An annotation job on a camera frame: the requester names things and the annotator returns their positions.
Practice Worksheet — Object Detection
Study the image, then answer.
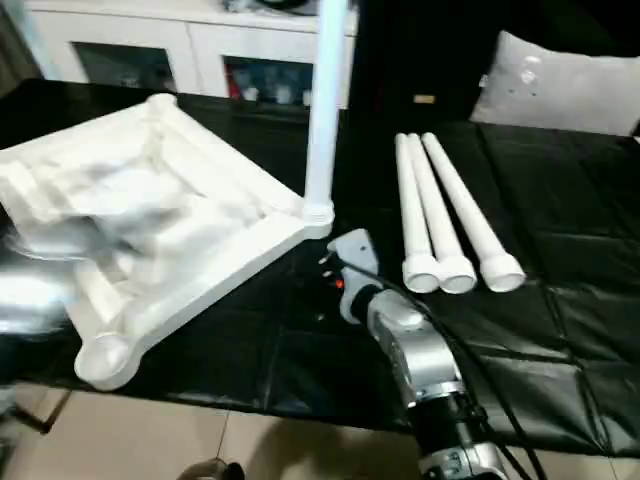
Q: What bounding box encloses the white cabinet with glass doors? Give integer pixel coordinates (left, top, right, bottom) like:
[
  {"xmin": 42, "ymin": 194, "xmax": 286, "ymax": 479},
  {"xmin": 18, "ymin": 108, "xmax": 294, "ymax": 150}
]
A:
[{"xmin": 22, "ymin": 0, "xmax": 362, "ymax": 110}]

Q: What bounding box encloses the white plastic table leg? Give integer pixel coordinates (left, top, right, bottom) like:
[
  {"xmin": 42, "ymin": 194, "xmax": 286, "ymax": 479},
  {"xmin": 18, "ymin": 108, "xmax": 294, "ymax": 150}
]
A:
[
  {"xmin": 405, "ymin": 131, "xmax": 477, "ymax": 296},
  {"xmin": 420, "ymin": 130, "xmax": 527, "ymax": 295},
  {"xmin": 393, "ymin": 132, "xmax": 442, "ymax": 295},
  {"xmin": 301, "ymin": 0, "xmax": 360, "ymax": 225}
]

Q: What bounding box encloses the dark rounded robot body part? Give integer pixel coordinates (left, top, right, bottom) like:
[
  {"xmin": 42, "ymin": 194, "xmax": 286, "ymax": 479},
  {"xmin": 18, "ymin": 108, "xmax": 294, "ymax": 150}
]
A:
[{"xmin": 182, "ymin": 457, "xmax": 246, "ymax": 480}]

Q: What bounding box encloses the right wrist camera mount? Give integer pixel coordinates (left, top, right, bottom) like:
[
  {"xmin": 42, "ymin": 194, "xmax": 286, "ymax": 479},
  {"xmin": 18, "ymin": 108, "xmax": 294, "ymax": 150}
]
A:
[{"xmin": 326, "ymin": 228, "xmax": 385, "ymax": 327}]

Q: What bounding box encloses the white plastic table top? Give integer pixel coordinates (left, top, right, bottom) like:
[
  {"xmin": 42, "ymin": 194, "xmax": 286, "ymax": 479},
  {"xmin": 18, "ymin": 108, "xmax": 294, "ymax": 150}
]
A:
[{"xmin": 0, "ymin": 93, "xmax": 335, "ymax": 392}]

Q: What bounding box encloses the grey round container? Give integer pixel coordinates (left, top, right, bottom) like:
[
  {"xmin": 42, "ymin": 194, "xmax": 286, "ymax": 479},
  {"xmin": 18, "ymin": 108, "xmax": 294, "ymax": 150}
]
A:
[{"xmin": 254, "ymin": 0, "xmax": 321, "ymax": 11}]

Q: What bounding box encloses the grey cushion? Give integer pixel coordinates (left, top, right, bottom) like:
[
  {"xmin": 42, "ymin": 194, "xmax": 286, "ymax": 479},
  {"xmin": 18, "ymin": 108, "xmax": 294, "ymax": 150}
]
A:
[{"xmin": 469, "ymin": 29, "xmax": 640, "ymax": 137}]

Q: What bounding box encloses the black metal table frame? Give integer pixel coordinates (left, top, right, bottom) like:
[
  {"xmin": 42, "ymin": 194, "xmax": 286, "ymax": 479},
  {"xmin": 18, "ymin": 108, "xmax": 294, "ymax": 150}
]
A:
[{"xmin": 12, "ymin": 389, "xmax": 57, "ymax": 435}]

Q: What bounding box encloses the black box with gold label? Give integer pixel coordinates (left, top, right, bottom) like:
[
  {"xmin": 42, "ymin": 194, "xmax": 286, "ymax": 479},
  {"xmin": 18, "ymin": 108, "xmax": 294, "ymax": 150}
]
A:
[{"xmin": 349, "ymin": 0, "xmax": 504, "ymax": 124}]

